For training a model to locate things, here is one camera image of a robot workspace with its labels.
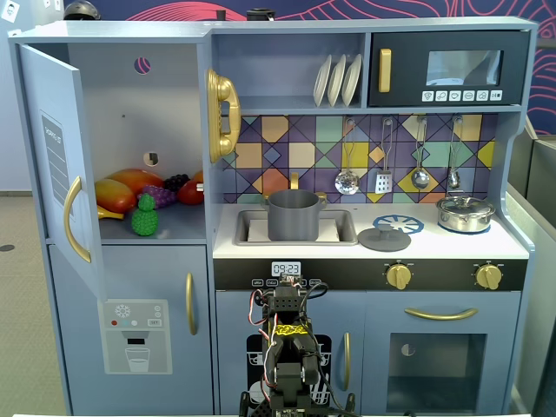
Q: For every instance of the steel skimmer spoon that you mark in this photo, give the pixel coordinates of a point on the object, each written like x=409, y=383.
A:
x=347, y=182

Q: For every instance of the black round device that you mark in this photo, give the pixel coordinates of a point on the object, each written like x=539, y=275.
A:
x=260, y=14

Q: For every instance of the black microwave door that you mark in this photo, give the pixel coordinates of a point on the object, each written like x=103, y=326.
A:
x=408, y=65

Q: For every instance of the digital clock display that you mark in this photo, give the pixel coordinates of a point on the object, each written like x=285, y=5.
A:
x=286, y=269

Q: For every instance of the steel ladle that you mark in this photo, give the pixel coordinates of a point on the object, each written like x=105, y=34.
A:
x=420, y=179

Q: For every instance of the green toy pineapple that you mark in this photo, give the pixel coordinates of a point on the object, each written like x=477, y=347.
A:
x=144, y=219

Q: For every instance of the gray partition panel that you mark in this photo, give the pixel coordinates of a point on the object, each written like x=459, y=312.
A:
x=538, y=217

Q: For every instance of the steel small spoon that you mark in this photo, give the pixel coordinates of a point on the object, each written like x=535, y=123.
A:
x=454, y=178

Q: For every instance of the gray plastic pot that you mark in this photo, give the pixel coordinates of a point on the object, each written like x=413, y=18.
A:
x=293, y=221

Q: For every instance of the gold toy telephone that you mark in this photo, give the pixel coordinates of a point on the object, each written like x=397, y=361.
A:
x=223, y=93

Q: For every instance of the dark toy grapes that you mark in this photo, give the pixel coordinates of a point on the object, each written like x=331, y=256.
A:
x=177, y=181

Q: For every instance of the blue fridge door with list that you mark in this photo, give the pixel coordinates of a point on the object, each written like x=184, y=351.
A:
x=48, y=95

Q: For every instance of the steel pot lid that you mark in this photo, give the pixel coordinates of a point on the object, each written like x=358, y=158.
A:
x=465, y=204

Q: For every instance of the small black cylinder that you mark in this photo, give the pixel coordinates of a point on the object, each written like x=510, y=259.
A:
x=220, y=14

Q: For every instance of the yellow toy banana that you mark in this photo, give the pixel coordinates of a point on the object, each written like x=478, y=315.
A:
x=108, y=213

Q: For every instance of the blue oven door with window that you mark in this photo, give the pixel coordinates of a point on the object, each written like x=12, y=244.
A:
x=434, y=330

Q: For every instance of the yellow orange toy fruit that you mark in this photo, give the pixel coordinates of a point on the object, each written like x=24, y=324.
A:
x=114, y=194

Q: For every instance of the steel slotted spatula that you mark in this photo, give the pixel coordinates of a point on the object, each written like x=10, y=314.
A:
x=383, y=182

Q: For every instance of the steel cooking pot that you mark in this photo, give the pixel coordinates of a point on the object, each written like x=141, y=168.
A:
x=465, y=220

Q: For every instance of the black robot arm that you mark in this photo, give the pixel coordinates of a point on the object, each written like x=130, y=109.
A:
x=289, y=360

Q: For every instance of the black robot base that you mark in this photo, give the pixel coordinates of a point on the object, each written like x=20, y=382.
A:
x=256, y=406

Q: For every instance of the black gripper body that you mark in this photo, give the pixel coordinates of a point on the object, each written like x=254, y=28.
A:
x=289, y=280

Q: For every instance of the blue toy kitchen cabinet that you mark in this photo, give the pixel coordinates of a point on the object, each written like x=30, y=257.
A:
x=130, y=32

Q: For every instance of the white wall socket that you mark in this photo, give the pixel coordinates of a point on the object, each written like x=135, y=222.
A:
x=9, y=11

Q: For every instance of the gold tap knob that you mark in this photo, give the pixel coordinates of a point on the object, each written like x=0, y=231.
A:
x=322, y=197

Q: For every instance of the gold stove knob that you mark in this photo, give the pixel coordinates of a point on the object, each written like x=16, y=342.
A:
x=488, y=276
x=399, y=276

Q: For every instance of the black helmet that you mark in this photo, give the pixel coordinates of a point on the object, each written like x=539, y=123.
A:
x=82, y=9

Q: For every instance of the large orange red mango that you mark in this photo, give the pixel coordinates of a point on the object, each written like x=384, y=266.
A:
x=134, y=178

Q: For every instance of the purple toy grapes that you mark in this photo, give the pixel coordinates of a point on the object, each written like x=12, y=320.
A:
x=161, y=197

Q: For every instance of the gold faucet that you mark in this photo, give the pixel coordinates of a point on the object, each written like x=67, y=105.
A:
x=295, y=180

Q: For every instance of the small orange toy fruit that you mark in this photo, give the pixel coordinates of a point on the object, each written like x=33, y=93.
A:
x=198, y=176

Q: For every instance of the red toy tomato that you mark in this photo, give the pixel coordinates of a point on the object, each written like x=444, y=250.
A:
x=189, y=194

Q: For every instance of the gray sink basin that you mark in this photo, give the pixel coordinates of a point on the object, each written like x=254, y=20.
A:
x=343, y=226

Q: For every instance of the dark floor disc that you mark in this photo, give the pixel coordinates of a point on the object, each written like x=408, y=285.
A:
x=6, y=248

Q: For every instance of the blue freezer door with dispenser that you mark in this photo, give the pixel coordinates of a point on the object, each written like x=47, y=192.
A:
x=143, y=273

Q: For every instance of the white toy plate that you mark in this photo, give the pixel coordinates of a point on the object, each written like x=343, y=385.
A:
x=351, y=80
x=335, y=82
x=321, y=82

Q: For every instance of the gray pot lid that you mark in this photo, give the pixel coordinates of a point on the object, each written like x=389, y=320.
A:
x=384, y=241

